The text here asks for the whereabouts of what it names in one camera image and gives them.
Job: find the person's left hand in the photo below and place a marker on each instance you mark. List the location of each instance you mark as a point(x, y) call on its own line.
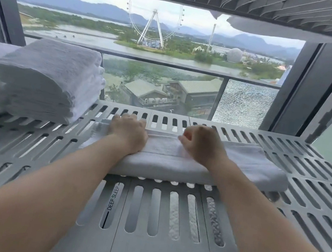
point(130, 132)

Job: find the person's right hand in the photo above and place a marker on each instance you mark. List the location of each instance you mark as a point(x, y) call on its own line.
point(204, 145)

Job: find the white hand towel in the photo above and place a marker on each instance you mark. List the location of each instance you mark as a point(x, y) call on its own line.
point(172, 162)

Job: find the person's right forearm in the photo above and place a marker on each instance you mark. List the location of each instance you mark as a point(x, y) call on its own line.
point(276, 244)

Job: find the person's left forearm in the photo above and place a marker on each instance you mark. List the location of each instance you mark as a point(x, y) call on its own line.
point(29, 203)

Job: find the grey roofed building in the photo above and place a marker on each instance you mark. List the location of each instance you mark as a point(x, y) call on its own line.
point(197, 91)

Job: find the glass balcony railing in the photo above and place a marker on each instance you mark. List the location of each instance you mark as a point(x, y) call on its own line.
point(245, 106)

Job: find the white dome building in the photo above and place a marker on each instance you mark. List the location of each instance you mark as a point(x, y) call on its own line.
point(235, 55)

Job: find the white ferris wheel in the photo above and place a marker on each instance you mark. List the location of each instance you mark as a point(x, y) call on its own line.
point(152, 30)

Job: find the blue water slide structure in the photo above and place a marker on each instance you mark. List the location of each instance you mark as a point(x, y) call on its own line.
point(284, 76)

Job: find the tall thin tower ride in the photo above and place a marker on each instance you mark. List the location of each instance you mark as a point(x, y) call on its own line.
point(211, 38)

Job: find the white hanging sheet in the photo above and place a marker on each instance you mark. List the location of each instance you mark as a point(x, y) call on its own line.
point(280, 30)

